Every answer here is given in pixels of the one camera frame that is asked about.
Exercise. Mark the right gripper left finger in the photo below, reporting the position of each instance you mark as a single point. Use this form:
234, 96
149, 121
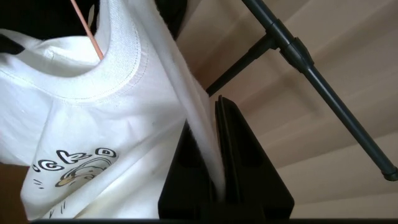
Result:
183, 186

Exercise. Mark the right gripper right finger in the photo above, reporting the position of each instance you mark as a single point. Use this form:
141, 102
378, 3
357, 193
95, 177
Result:
255, 180

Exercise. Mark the white printed t-shirt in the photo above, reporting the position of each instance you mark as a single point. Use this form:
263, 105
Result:
109, 118

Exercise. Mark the pink clothes hanger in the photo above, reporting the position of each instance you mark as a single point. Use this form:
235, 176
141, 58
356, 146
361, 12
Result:
88, 32

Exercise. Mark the black clothes rack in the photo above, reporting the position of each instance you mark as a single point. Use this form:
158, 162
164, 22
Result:
342, 109

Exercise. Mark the beige curtain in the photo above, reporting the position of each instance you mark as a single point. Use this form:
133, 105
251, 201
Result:
342, 46

